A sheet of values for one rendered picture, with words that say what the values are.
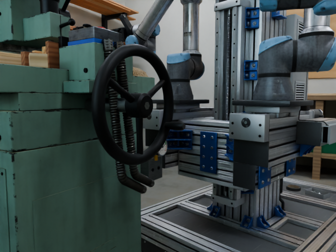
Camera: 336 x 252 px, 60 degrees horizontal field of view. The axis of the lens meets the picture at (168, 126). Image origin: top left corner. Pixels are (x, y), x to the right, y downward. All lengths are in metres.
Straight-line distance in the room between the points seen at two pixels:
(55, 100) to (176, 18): 3.86
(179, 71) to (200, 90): 2.81
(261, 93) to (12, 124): 0.82
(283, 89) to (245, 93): 0.28
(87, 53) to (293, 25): 1.11
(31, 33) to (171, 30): 3.65
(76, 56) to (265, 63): 0.68
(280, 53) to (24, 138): 0.87
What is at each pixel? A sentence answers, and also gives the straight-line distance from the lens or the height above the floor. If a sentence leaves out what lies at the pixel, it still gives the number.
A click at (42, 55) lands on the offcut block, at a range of 0.76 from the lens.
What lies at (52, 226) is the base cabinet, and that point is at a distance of 0.82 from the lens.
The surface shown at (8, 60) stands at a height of 0.93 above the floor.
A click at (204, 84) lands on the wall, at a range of 4.19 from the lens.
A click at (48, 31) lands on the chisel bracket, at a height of 1.01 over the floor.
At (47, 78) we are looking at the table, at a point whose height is 0.88.
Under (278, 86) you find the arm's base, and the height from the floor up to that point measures 0.87.
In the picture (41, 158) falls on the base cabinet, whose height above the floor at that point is 0.68.
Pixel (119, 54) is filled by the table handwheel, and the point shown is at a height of 0.92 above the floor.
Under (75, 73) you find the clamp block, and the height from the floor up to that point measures 0.89.
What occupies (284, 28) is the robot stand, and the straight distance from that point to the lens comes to 1.61.
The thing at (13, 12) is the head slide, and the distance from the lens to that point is 1.03.
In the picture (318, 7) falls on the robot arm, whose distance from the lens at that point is 0.94.
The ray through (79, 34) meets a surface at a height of 0.99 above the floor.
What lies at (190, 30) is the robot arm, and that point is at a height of 1.17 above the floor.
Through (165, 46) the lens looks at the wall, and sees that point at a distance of 4.54.
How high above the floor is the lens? 0.83
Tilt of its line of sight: 6 degrees down
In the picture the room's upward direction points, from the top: straight up
